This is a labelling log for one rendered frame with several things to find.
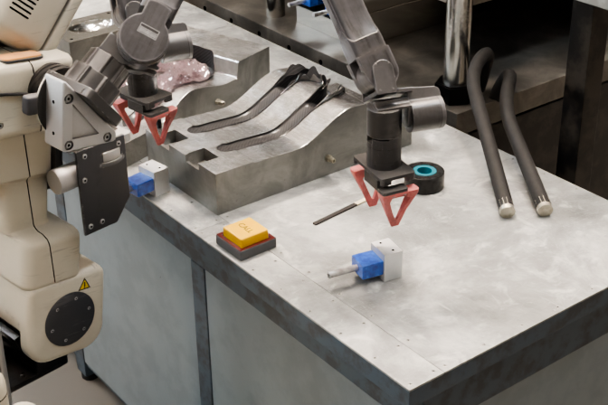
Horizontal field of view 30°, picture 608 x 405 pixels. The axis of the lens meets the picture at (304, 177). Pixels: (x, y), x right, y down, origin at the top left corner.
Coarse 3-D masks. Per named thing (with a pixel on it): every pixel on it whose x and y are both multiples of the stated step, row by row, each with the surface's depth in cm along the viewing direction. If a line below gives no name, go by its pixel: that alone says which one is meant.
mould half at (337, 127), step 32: (256, 96) 242; (288, 96) 238; (352, 96) 253; (160, 128) 232; (224, 128) 233; (256, 128) 233; (320, 128) 227; (352, 128) 232; (160, 160) 231; (224, 160) 219; (256, 160) 219; (288, 160) 224; (320, 160) 229; (352, 160) 235; (192, 192) 224; (224, 192) 217; (256, 192) 222
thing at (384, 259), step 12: (384, 240) 198; (372, 252) 197; (384, 252) 195; (396, 252) 195; (360, 264) 194; (372, 264) 194; (384, 264) 195; (396, 264) 196; (336, 276) 194; (360, 276) 195; (372, 276) 195; (384, 276) 196; (396, 276) 197
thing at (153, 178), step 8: (152, 160) 227; (144, 168) 224; (152, 168) 224; (160, 168) 224; (128, 176) 224; (136, 176) 224; (144, 176) 224; (152, 176) 223; (160, 176) 224; (128, 184) 223; (136, 184) 221; (144, 184) 222; (152, 184) 224; (160, 184) 225; (168, 184) 226; (136, 192) 222; (144, 192) 223; (152, 192) 225; (160, 192) 225
